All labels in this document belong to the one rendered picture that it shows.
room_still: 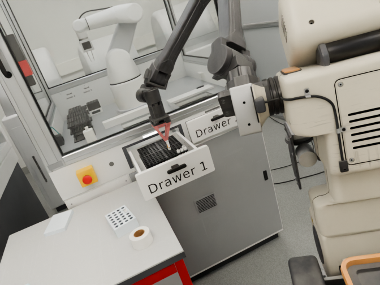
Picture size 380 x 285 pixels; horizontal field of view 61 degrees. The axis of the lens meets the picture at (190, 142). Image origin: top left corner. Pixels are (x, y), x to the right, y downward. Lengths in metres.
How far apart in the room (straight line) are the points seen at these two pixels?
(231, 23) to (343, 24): 0.31
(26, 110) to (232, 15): 0.89
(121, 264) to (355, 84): 0.81
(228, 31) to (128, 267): 0.74
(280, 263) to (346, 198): 1.20
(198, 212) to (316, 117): 1.15
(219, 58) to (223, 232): 1.21
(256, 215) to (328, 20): 1.38
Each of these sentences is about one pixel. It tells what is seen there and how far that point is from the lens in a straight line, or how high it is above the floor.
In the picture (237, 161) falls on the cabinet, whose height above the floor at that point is 0.62.
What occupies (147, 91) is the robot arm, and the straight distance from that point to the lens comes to 1.18.
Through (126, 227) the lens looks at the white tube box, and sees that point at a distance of 1.18.
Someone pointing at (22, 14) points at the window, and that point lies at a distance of 1.41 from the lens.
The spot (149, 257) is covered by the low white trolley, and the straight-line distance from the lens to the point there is 1.05.
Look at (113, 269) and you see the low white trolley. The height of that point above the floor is 0.76.
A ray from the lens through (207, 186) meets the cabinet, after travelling 1.66.
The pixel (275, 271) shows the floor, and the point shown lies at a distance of 1.93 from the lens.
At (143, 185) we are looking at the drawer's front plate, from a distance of 1.17.
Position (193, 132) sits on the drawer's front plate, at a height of 0.87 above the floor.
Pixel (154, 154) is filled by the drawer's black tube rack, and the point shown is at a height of 0.90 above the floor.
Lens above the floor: 1.41
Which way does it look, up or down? 23 degrees down
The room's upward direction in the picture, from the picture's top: 18 degrees counter-clockwise
